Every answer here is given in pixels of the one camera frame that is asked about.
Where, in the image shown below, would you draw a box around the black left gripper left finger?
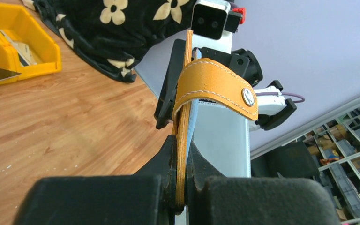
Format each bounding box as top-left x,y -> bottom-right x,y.
14,135 -> 177,225

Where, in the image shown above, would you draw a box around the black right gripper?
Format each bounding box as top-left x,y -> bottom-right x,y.
154,39 -> 263,129

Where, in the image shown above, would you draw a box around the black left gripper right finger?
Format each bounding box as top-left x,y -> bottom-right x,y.
186,143 -> 340,225

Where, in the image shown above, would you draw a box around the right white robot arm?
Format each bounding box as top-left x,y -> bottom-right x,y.
154,39 -> 297,131

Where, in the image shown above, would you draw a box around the beige cards in right bin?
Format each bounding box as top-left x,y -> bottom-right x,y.
0,30 -> 38,67

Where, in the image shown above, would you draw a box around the black floral plush blanket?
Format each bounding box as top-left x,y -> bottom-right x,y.
23,0 -> 195,83

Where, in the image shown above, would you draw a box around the right yellow plastic bin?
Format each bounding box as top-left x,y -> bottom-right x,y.
0,3 -> 62,84

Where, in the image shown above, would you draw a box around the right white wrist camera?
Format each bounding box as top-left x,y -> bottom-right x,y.
190,0 -> 246,53

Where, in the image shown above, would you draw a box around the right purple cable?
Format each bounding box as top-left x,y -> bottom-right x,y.
256,91 -> 306,104

